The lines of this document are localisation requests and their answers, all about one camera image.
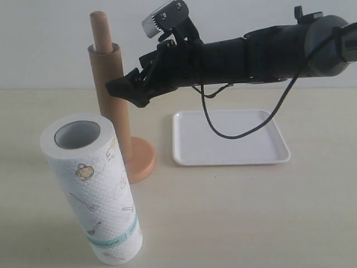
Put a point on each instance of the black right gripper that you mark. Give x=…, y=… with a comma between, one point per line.
x=164, y=70

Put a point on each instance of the brown cardboard tube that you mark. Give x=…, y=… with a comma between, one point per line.
x=107, y=67

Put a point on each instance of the printed white paper towel roll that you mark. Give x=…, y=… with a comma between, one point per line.
x=82, y=151

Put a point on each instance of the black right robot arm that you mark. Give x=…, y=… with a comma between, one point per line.
x=316, y=46

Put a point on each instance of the wooden paper towel holder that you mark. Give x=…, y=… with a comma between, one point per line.
x=144, y=156

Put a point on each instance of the white rectangular tray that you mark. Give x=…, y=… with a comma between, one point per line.
x=195, y=144

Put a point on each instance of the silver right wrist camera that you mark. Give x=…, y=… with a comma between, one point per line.
x=165, y=18

